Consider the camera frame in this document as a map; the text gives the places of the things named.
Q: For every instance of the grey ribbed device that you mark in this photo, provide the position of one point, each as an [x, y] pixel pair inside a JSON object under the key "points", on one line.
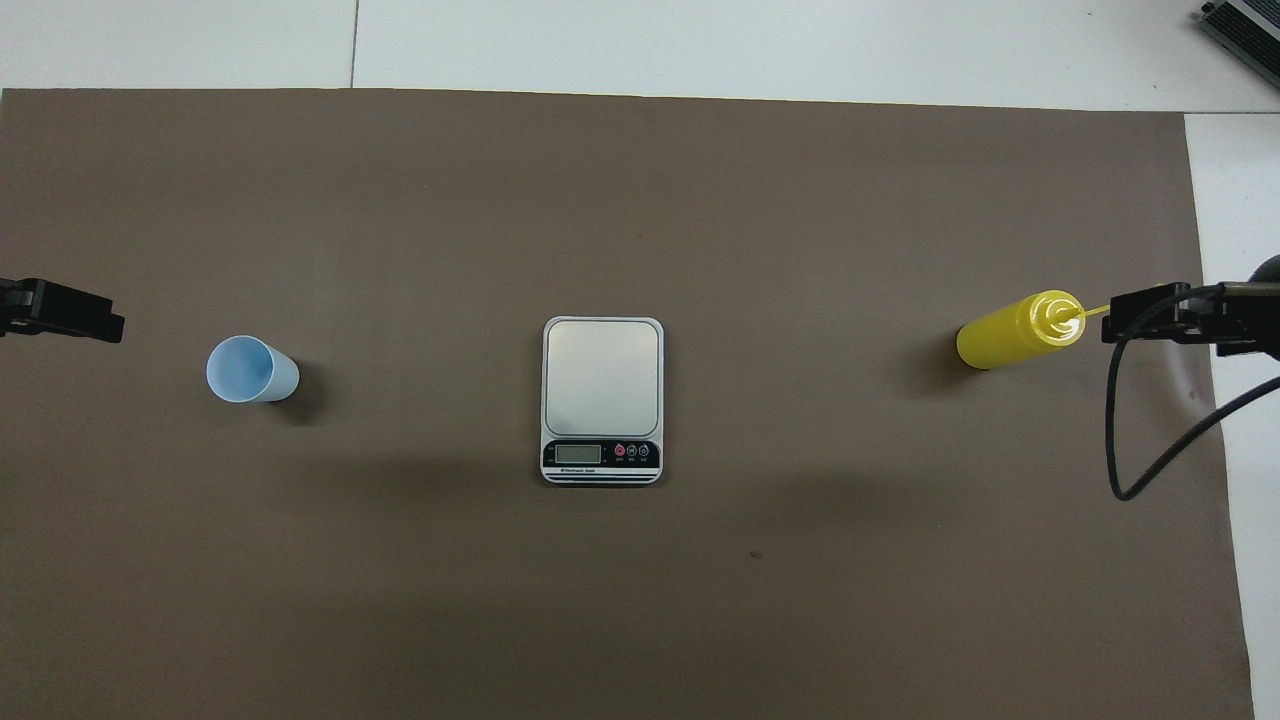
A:
{"points": [[1245, 30]]}

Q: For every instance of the yellow squeeze bottle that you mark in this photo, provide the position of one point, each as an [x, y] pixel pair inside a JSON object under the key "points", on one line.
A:
{"points": [[1010, 335]]}

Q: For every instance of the light blue plastic cup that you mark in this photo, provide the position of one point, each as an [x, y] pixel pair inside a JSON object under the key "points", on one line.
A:
{"points": [[240, 368]]}

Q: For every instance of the brown table mat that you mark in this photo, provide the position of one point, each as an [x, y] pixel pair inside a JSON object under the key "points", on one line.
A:
{"points": [[700, 220]]}

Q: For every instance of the silver digital kitchen scale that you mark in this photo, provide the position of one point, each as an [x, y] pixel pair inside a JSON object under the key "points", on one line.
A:
{"points": [[601, 375]]}

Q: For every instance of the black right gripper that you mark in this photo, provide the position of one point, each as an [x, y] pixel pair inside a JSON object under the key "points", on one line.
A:
{"points": [[1265, 320]]}

